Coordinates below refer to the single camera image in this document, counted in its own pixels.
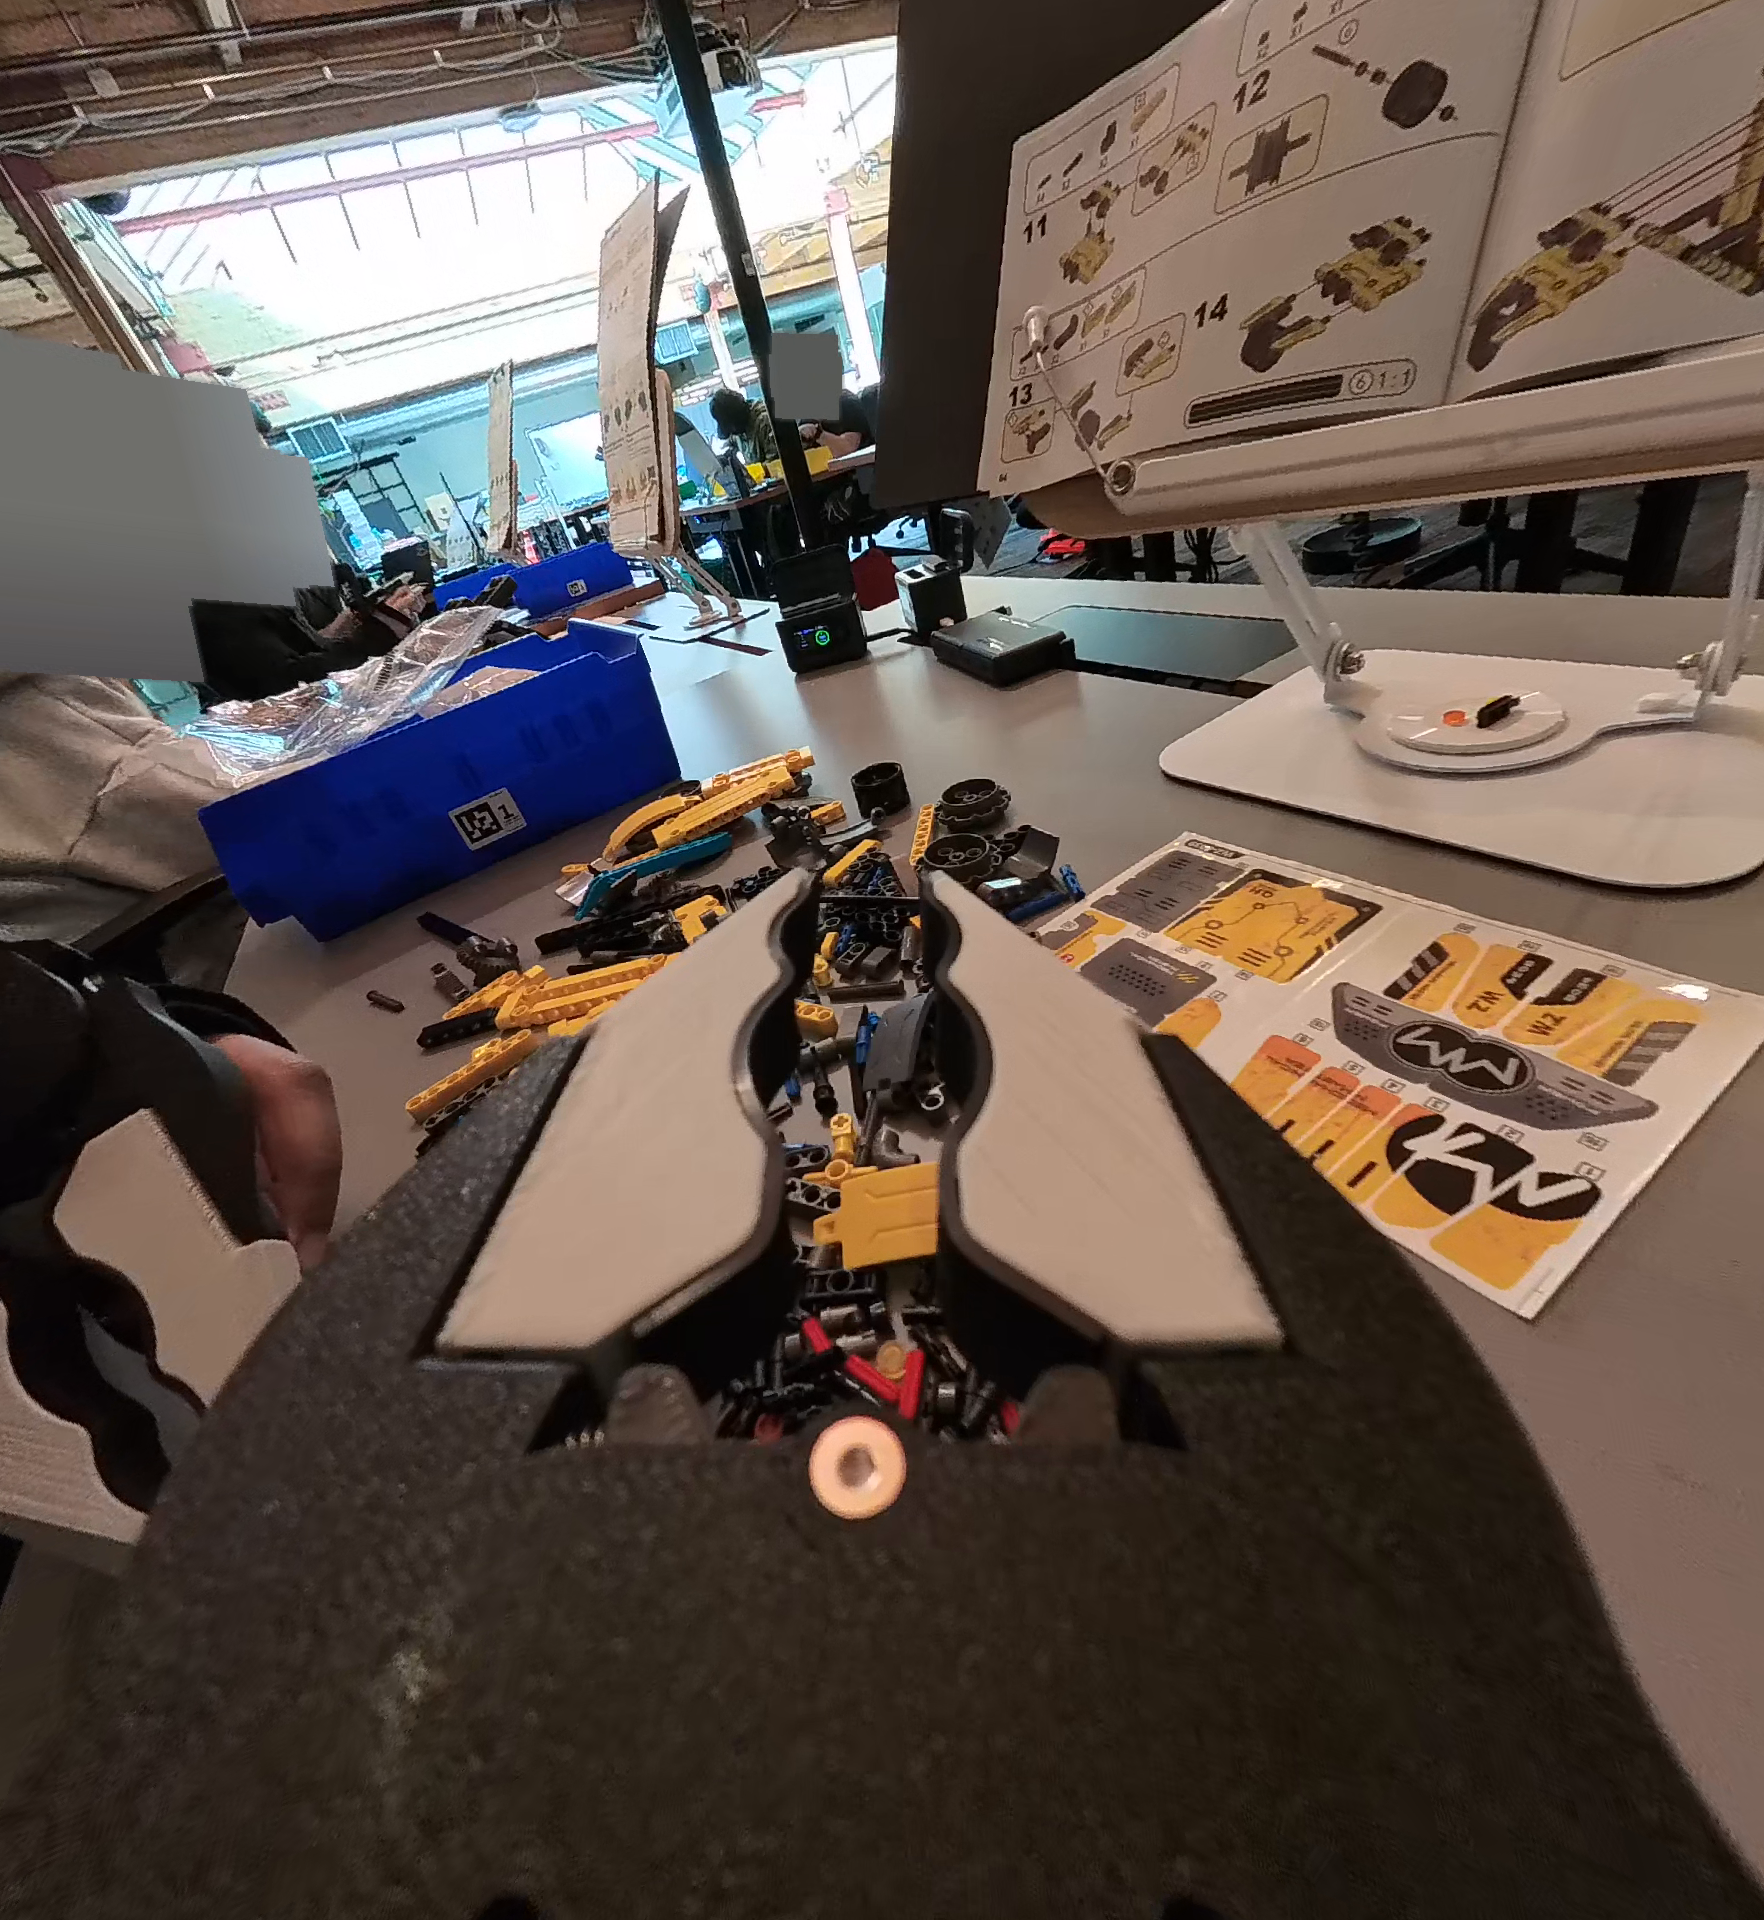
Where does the person's left hand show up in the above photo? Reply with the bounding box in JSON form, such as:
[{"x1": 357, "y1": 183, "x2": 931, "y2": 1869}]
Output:
[{"x1": 214, "y1": 1033, "x2": 347, "y2": 1281}]

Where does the flat black box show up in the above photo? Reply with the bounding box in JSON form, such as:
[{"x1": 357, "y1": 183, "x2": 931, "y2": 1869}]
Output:
[{"x1": 928, "y1": 605, "x2": 1080, "y2": 689}]

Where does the pile of toy building pieces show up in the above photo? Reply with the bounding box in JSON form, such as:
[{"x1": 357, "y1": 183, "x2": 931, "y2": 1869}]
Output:
[{"x1": 366, "y1": 745, "x2": 1092, "y2": 1307}]

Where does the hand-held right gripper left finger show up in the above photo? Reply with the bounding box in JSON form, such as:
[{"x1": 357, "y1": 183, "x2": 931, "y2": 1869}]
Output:
[{"x1": 436, "y1": 867, "x2": 818, "y2": 1364}]

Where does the pile of red black pins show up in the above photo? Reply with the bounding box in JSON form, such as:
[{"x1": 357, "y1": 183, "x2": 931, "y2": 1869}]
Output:
[{"x1": 715, "y1": 1302, "x2": 1030, "y2": 1444}]

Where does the black monitor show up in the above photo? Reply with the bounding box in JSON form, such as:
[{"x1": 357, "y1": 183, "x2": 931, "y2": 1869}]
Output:
[{"x1": 872, "y1": 0, "x2": 1233, "y2": 513}]

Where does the white book stand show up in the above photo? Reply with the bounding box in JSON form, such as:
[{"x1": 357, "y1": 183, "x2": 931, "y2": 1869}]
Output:
[{"x1": 1039, "y1": 322, "x2": 1764, "y2": 893}]

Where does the cardboard stand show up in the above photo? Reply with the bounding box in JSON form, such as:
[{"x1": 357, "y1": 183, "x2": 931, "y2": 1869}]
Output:
[{"x1": 595, "y1": 183, "x2": 742, "y2": 628}]

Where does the open instruction booklet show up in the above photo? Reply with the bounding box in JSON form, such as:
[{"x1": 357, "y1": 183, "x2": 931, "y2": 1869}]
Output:
[{"x1": 976, "y1": 0, "x2": 1764, "y2": 493}]

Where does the large blue plastic bin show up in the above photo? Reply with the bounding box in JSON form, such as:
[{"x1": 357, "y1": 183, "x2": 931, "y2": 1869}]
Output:
[{"x1": 200, "y1": 619, "x2": 683, "y2": 943}]

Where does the black desk mat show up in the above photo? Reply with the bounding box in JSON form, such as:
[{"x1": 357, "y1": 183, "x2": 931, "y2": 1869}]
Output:
[{"x1": 1032, "y1": 603, "x2": 1298, "y2": 695}]

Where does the black pole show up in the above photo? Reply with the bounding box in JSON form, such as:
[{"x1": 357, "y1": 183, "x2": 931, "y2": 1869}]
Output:
[{"x1": 652, "y1": 0, "x2": 827, "y2": 561}]

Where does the yellow grey sticker sheet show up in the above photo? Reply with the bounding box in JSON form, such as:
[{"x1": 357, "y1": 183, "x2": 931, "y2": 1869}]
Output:
[{"x1": 1039, "y1": 829, "x2": 1764, "y2": 1324}]

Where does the small blue plastic bin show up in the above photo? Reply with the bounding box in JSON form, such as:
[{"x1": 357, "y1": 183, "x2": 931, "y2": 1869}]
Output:
[{"x1": 431, "y1": 543, "x2": 637, "y2": 616}]

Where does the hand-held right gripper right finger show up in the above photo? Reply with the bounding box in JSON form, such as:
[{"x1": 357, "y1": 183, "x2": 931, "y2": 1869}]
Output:
[{"x1": 916, "y1": 868, "x2": 1288, "y2": 1355}]

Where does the black power bank green display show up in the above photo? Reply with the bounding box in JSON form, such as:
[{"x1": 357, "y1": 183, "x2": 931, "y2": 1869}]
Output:
[{"x1": 773, "y1": 547, "x2": 873, "y2": 678}]

